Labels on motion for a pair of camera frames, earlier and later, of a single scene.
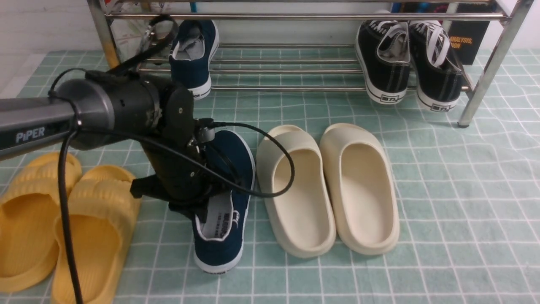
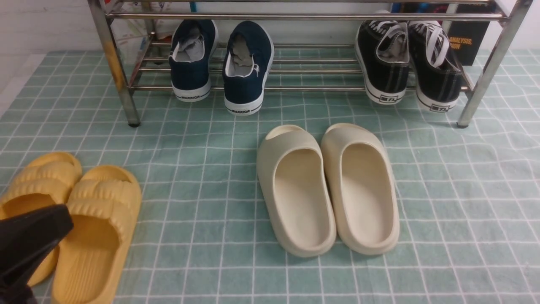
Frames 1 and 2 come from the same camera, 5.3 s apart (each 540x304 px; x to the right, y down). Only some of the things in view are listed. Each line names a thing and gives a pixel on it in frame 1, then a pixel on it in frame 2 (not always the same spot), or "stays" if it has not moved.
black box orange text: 465,37 stays
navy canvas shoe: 218,242 to 248,55
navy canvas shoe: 192,56 stays
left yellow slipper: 28,210 stays
